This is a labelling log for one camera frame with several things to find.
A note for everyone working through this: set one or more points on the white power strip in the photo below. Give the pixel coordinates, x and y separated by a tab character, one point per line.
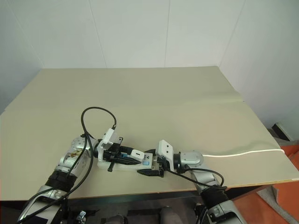
126	167

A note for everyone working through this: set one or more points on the white charger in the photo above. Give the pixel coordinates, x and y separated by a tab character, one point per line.
137	155

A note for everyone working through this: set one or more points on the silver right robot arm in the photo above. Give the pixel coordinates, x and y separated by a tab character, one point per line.
205	177

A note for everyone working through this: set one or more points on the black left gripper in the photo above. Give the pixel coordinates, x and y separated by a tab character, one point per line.
114	150

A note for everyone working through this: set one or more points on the grey fabric piece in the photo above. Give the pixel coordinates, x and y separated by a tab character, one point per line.
268	196

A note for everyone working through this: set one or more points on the orange fabric object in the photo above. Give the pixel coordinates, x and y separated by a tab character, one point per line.
289	163

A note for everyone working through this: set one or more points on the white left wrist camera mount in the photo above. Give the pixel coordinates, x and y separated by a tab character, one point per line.
108	137

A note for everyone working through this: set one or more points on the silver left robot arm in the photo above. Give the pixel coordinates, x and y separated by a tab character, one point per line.
67	163

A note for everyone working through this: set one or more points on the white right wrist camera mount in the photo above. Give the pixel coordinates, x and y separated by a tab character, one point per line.
164	148

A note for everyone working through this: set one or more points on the small metal clamp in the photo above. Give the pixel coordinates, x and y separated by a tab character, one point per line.
81	215

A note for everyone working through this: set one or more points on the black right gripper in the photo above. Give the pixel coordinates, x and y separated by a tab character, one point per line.
161	166

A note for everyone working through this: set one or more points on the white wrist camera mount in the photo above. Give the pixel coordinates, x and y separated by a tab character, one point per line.
108	137
164	148

